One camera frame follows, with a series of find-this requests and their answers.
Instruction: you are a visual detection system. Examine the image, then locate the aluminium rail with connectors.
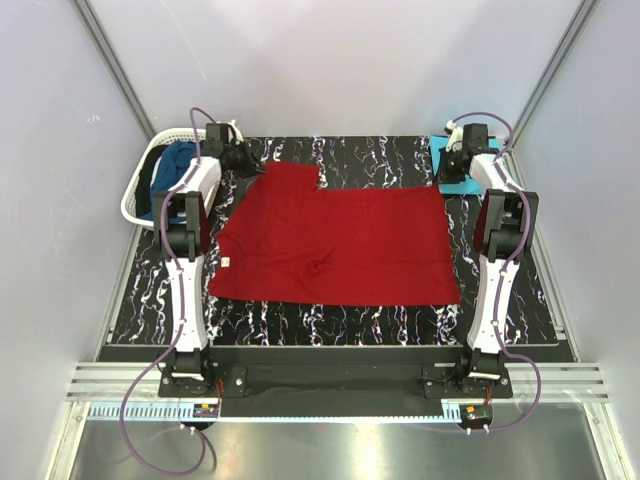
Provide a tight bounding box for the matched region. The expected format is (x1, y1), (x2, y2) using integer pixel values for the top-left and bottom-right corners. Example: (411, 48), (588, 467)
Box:
(88, 400), (493, 430)

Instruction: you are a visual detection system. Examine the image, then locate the blue t shirt in basket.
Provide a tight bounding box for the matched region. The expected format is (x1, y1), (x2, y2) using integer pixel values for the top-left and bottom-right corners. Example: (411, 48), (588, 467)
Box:
(140, 141), (196, 220)

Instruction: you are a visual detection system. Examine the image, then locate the black garment in basket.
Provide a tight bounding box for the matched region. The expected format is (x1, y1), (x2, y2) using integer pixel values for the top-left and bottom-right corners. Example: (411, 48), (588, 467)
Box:
(135, 145), (167, 218)

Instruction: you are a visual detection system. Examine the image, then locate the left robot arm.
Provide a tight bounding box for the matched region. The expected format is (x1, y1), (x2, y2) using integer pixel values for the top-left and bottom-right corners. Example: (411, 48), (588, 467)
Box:
(151, 121), (264, 385)

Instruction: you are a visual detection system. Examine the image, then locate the white perforated laundry basket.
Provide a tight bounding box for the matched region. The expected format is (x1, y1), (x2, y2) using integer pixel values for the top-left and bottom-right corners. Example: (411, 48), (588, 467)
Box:
(120, 128), (195, 230)

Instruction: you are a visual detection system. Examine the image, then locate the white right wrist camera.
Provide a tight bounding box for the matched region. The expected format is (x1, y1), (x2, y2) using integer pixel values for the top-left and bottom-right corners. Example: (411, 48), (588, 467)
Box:
(444, 120), (464, 152)

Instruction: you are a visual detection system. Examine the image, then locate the red t shirt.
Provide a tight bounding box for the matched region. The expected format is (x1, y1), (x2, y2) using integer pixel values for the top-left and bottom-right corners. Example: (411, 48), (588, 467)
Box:
(208, 162), (460, 307)

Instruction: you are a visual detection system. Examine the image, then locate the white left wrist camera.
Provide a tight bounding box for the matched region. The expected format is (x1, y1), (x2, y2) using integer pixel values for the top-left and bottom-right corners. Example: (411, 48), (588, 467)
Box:
(228, 119), (244, 145)

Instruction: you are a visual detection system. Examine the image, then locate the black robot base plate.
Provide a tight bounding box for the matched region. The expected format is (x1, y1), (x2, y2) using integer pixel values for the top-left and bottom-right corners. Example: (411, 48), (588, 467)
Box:
(161, 346), (513, 400)

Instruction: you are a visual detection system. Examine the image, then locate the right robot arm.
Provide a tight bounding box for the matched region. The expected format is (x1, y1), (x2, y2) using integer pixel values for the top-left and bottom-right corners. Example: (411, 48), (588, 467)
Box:
(436, 120), (539, 386)

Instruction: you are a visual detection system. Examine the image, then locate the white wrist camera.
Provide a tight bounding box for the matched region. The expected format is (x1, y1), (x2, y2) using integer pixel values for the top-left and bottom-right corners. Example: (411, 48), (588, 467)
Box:
(444, 120), (464, 152)
(228, 119), (244, 145)

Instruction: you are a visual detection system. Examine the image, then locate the folded cyan t shirt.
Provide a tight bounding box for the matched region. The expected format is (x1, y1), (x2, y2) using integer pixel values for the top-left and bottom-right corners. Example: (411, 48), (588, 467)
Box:
(430, 137), (504, 195)

